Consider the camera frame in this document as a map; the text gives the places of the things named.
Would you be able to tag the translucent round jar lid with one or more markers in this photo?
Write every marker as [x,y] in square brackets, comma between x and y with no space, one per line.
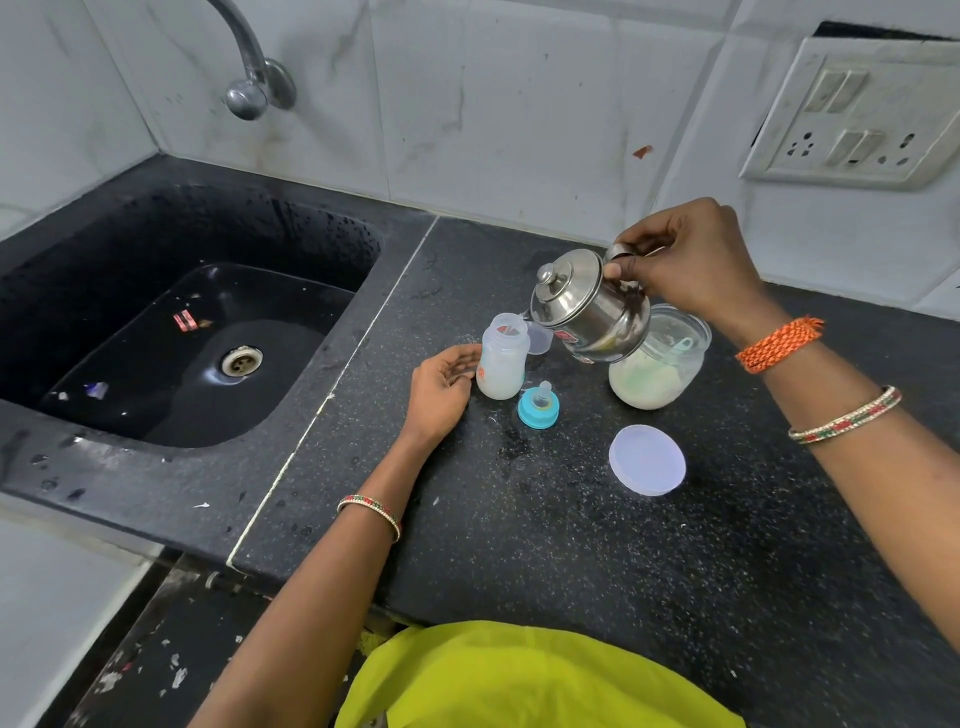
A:
[647,460]

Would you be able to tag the black stone sink basin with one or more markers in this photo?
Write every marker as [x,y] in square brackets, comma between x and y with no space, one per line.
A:
[187,315]

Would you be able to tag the plastic jar with powder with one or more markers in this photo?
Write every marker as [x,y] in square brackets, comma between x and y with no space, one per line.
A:
[660,375]

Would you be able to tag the yellow-green garment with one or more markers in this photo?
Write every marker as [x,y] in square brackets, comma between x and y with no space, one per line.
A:
[525,682]

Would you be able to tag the small steel kettle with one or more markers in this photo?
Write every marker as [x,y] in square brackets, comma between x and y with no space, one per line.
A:
[600,322]

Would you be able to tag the teal plastic scoop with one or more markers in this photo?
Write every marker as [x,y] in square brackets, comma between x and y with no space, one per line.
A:
[679,346]

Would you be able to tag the red sticker scrap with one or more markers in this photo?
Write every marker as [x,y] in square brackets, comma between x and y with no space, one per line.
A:
[185,320]

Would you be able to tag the beaded bangle on wrist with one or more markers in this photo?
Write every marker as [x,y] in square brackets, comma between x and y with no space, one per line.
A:
[371,514]
[844,416]

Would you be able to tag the person's left hand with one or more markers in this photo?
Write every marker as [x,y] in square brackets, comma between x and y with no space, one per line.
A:
[431,397]

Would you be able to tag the person's right thumb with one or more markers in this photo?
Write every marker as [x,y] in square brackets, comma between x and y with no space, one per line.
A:
[626,266]

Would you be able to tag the steel kettle lid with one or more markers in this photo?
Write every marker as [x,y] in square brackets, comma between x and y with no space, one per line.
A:
[566,276]

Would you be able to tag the person's left forearm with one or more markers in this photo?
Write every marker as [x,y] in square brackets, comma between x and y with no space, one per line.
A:
[330,585]

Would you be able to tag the steel sink drain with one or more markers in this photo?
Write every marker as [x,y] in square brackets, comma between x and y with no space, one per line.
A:
[241,361]

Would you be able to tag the chrome wall faucet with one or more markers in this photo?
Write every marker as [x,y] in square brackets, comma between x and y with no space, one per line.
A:
[251,75]

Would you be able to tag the person's right forearm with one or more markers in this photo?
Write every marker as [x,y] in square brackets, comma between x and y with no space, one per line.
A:
[870,450]

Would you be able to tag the person's right hand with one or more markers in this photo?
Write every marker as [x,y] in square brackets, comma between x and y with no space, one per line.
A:
[697,262]

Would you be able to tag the translucent baby bottle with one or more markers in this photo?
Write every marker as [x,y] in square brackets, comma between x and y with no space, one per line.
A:
[502,360]

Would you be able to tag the clear bottle cover cap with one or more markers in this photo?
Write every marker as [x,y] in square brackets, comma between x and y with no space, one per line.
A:
[540,339]

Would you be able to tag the beaded bangle on right wrist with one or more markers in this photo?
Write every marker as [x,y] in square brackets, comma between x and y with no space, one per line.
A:
[844,416]

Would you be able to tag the beaded bangle on left wrist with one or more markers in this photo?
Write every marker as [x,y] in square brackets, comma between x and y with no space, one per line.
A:
[371,514]

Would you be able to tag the white wall switch board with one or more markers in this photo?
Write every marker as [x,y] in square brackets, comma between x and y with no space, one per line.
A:
[855,112]

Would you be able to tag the orange thread wristband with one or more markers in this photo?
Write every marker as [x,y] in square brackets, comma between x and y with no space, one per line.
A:
[778,345]

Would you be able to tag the person's left fingers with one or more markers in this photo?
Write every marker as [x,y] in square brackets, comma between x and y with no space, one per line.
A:
[461,364]

